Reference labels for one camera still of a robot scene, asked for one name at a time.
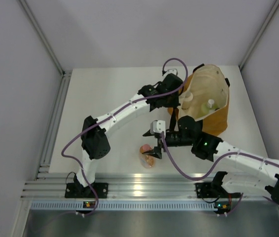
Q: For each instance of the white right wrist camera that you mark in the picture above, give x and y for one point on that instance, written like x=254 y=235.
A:
x=157 y=127

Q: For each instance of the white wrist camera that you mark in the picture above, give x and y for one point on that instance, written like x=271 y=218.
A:
x=157 y=127
x=170 y=71

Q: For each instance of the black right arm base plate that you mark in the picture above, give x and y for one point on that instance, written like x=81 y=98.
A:
x=205 y=190

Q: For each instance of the aluminium front rail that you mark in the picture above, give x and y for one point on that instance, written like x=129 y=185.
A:
x=120 y=186

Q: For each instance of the orange liquid bottle pink cap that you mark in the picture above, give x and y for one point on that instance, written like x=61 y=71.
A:
x=147 y=161

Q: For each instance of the aluminium frame post right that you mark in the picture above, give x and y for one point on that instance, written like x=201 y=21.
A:
x=258 y=36

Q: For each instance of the aluminium frame rail left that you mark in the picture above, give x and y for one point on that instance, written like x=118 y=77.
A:
x=62 y=89

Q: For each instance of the white cream bottle beige cap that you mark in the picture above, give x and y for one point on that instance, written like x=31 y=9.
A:
x=186 y=100

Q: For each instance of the orange canvas bag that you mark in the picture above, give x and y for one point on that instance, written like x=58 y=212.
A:
x=205 y=98

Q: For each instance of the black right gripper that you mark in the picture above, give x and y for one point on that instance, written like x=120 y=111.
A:
x=156 y=151

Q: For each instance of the slotted grey cable duct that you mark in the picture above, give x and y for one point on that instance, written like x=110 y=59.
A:
x=105 y=205

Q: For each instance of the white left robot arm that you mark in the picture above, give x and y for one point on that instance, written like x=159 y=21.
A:
x=95 y=142

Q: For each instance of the green lotion pump bottle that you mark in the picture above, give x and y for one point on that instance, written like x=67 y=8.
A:
x=208 y=107

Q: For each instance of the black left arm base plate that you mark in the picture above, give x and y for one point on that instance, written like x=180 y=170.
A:
x=74 y=190

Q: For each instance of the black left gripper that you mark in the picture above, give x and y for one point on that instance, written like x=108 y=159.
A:
x=173 y=104

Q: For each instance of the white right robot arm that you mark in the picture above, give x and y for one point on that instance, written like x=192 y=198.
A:
x=258 y=175

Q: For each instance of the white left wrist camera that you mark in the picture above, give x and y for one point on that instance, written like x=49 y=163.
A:
x=170 y=71

